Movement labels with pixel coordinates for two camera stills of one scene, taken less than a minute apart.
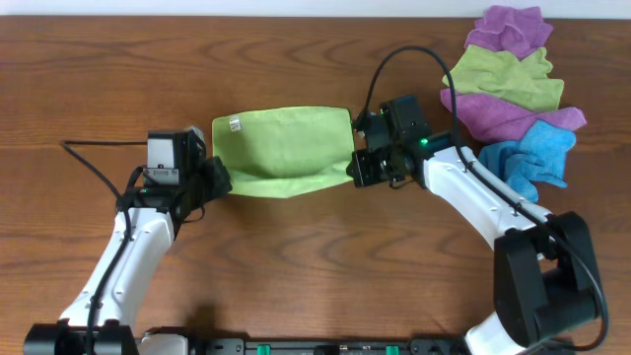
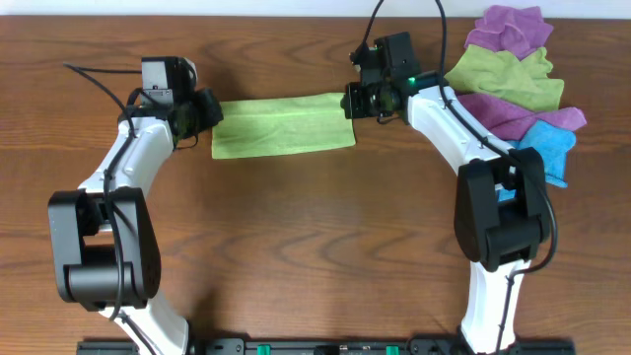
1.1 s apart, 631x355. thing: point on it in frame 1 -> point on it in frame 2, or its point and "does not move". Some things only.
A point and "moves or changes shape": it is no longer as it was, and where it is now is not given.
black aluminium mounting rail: [324, 346] does not move
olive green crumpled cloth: [495, 74] does not move
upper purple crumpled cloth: [511, 30] does not move
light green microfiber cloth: [285, 152] moves or changes shape
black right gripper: [363, 168] -> [351, 102]
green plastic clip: [263, 349] does not move
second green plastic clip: [391, 350] does not move
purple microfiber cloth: [492, 118] does not move
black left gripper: [215, 177] -> [211, 108]
